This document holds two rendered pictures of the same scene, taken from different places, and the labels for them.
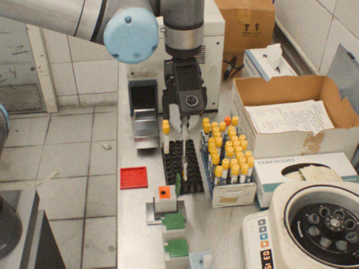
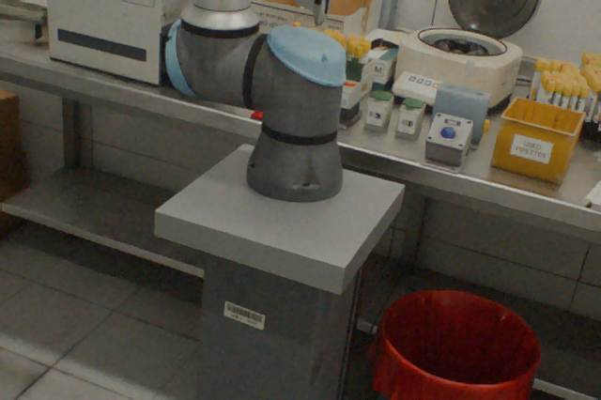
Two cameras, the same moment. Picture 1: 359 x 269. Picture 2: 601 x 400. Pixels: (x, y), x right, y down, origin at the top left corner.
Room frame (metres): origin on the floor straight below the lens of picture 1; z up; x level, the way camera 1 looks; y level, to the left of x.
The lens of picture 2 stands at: (-0.05, 1.41, 1.48)
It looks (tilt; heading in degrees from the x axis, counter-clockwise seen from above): 28 degrees down; 296
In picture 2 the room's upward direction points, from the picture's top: 7 degrees clockwise
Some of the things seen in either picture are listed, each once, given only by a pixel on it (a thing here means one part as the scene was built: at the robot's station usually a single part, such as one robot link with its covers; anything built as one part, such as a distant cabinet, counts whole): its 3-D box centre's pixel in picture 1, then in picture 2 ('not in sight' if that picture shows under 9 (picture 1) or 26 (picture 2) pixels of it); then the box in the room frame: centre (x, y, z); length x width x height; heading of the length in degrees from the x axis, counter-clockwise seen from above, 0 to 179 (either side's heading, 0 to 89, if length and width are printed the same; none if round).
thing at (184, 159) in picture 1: (184, 170); not in sight; (0.64, -0.02, 0.93); 0.01 x 0.01 x 0.10; 7
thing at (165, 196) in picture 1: (165, 201); (345, 99); (0.55, 0.02, 0.92); 0.05 x 0.04 x 0.06; 95
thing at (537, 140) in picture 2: not in sight; (537, 139); (0.18, -0.04, 0.92); 0.13 x 0.13 x 0.10; 3
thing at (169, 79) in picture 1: (183, 68); not in sight; (0.67, -0.02, 1.19); 0.09 x 0.08 x 0.12; 7
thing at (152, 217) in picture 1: (165, 209); (343, 111); (0.55, 0.02, 0.89); 0.09 x 0.05 x 0.04; 95
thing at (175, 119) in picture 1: (174, 112); (309, 2); (0.66, 0.00, 1.09); 0.06 x 0.03 x 0.09; 7
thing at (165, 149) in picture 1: (181, 152); not in sight; (0.70, -0.02, 0.93); 0.17 x 0.09 x 0.11; 7
